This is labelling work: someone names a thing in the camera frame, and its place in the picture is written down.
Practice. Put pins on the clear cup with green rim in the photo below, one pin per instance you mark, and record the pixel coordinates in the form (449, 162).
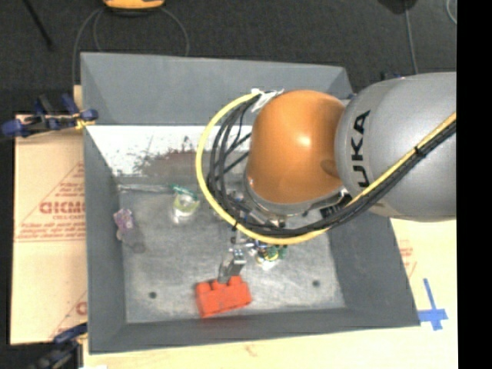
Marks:
(184, 204)

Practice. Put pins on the orange-red toy brick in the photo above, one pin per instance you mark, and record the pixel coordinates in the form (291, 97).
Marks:
(223, 296)

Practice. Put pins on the brown cardboard board, red print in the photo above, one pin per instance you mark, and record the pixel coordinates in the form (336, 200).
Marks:
(46, 244)

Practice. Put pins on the clear bottle with purple label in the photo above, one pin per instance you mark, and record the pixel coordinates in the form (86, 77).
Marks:
(125, 221)

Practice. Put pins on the grey metal bin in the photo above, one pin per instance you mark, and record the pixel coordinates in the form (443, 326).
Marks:
(173, 90)

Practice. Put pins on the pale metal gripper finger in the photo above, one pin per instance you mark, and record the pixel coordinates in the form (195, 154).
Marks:
(238, 266)
(226, 269)

